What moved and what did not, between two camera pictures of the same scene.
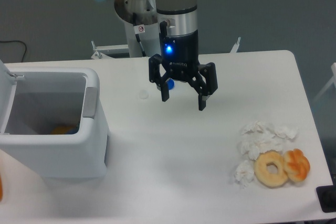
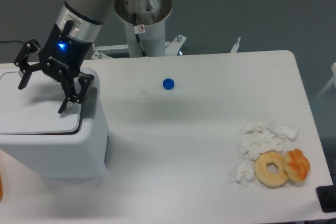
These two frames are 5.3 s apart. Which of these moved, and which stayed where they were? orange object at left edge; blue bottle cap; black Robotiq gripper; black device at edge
Moved: black Robotiq gripper
Stayed: orange object at left edge; blue bottle cap; black device at edge
